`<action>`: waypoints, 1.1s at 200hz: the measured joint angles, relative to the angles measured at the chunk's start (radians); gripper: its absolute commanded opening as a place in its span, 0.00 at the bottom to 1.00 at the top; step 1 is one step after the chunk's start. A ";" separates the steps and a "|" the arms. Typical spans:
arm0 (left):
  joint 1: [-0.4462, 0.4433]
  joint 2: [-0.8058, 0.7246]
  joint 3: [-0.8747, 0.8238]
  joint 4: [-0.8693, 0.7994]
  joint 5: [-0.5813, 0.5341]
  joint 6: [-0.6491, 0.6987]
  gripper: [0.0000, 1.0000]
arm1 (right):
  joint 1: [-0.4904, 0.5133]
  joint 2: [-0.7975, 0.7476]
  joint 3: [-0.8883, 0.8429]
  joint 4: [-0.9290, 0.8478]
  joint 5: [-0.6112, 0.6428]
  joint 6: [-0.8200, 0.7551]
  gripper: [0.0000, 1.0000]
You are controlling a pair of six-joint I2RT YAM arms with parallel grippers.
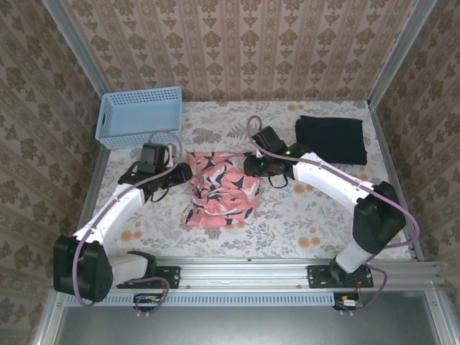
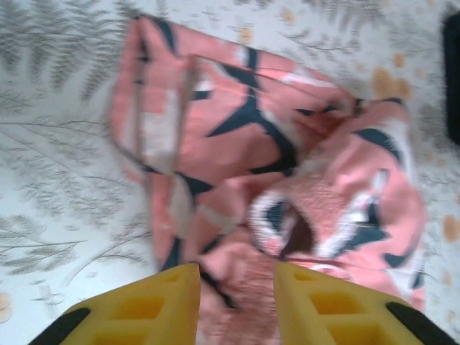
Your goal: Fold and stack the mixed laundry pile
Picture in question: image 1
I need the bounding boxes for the slotted blue-grey cable duct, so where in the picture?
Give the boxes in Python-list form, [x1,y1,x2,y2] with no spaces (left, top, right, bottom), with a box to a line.
[66,291,337,308]

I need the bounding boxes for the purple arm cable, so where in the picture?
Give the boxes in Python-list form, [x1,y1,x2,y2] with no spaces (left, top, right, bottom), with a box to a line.
[246,115,422,316]
[71,129,183,319]

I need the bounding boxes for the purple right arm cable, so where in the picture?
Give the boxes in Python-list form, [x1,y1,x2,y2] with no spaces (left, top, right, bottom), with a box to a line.
[246,115,422,316]

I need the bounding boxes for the pink patterned shorts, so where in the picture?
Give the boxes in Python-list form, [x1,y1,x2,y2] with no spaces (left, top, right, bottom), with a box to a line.
[180,150,262,229]

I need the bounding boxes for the light blue plastic basket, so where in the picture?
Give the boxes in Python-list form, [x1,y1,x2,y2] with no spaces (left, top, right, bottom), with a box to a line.
[94,86,184,150]

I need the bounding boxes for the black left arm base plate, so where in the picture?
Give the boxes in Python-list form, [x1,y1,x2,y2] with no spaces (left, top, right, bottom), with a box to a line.
[116,264,181,290]

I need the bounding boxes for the navy blue t-shirt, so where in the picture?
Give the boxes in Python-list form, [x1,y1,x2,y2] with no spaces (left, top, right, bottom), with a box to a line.
[295,114,369,167]

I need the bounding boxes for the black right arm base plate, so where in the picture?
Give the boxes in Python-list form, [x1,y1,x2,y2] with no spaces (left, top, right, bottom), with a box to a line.
[307,264,374,290]

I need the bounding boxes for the aluminium frame post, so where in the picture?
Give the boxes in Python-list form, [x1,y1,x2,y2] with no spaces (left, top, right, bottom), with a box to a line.
[42,0,116,104]
[367,0,438,109]

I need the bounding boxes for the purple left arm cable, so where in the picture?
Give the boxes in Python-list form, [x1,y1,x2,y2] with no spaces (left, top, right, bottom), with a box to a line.
[71,129,183,319]

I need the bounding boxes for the grey metal panel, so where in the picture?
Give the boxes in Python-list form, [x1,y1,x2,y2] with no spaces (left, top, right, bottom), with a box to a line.
[34,290,459,345]

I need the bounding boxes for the small circuit board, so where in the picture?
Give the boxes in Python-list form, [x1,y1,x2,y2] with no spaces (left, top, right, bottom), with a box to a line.
[333,293,363,312]
[134,293,162,312]

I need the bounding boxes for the aluminium mounting rail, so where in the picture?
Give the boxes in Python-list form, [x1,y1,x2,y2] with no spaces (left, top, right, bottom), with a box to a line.
[52,257,441,289]

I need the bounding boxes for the floral tablecloth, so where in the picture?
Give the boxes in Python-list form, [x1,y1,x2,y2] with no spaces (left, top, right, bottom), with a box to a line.
[81,99,413,259]

